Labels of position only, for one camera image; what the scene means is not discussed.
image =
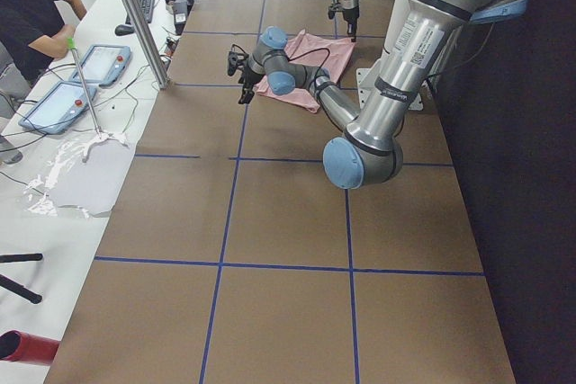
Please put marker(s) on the black computer mouse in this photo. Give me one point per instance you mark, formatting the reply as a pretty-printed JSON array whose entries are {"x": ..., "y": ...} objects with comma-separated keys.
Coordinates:
[{"x": 123, "y": 30}]

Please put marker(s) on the black keyboard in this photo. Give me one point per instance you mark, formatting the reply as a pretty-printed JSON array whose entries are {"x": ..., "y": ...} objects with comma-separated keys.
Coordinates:
[{"x": 143, "y": 2}]

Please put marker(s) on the crumpled clear plastic sheet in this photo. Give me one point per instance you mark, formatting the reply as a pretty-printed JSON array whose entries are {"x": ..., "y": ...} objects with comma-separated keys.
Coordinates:
[{"x": 77, "y": 173}]

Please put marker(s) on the person in black shirt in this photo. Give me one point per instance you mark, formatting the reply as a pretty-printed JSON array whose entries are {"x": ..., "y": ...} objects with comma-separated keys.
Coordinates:
[{"x": 34, "y": 33}]

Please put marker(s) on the lower blue teach pendant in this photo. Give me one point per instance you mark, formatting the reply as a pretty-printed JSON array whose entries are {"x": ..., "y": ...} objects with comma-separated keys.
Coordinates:
[{"x": 56, "y": 110}]

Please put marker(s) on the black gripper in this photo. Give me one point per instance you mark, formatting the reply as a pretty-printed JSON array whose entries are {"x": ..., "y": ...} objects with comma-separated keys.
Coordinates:
[
  {"x": 248, "y": 75},
  {"x": 349, "y": 14}
]

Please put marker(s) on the blue teach pendant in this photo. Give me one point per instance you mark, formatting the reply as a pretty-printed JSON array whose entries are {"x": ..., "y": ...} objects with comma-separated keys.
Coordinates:
[
  {"x": 56, "y": 110},
  {"x": 103, "y": 64}
]

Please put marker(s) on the upper blue teach pendant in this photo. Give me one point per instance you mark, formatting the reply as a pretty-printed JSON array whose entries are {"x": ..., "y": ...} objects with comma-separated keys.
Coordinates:
[{"x": 103, "y": 64}]

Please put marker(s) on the red tube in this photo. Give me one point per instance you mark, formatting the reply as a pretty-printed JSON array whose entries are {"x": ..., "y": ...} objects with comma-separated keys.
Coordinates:
[{"x": 18, "y": 346}]

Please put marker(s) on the metal rod green tip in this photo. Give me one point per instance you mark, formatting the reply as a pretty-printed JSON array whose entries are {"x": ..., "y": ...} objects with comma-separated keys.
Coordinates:
[{"x": 72, "y": 48}]

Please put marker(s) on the aluminium frame post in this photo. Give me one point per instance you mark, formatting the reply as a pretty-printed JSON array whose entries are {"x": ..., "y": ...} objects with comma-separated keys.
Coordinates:
[{"x": 146, "y": 42}]

